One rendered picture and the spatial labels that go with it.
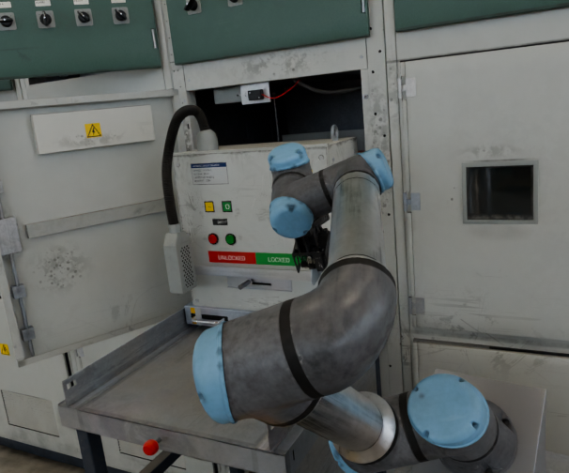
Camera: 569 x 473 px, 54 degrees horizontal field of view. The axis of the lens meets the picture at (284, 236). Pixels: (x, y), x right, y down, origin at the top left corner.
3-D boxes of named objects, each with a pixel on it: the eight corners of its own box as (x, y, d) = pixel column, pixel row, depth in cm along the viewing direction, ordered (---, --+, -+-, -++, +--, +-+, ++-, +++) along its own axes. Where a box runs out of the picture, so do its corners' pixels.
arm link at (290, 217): (318, 191, 90) (317, 157, 99) (258, 216, 94) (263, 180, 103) (339, 225, 95) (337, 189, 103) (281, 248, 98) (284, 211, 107)
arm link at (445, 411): (508, 453, 93) (492, 434, 83) (430, 470, 97) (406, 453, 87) (485, 385, 100) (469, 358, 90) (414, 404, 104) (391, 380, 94)
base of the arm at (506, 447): (529, 417, 103) (519, 401, 96) (502, 497, 98) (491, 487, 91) (451, 389, 112) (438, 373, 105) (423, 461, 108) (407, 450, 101)
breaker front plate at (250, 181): (339, 325, 150) (325, 146, 139) (192, 311, 172) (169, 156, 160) (341, 323, 151) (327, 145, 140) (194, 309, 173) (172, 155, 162)
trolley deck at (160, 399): (288, 480, 108) (285, 453, 107) (61, 425, 136) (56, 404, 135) (387, 338, 166) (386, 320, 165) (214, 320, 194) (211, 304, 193)
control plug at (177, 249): (183, 295, 158) (174, 235, 154) (169, 293, 160) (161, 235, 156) (199, 285, 165) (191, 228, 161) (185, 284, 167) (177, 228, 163)
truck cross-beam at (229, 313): (349, 342, 149) (348, 320, 148) (186, 324, 174) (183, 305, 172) (356, 334, 154) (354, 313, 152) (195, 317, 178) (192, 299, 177)
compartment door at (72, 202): (14, 360, 165) (-45, 106, 148) (202, 301, 200) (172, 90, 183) (19, 368, 160) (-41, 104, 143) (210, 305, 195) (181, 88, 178)
